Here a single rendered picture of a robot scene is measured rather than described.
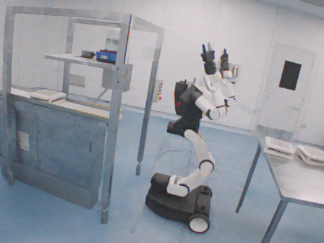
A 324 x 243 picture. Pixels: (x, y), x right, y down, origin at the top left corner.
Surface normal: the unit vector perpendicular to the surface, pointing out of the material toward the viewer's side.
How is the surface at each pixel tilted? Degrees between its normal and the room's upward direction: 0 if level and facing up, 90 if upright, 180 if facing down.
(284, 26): 90
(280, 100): 90
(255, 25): 90
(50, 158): 91
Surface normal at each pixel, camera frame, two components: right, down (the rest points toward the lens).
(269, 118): -0.16, 0.27
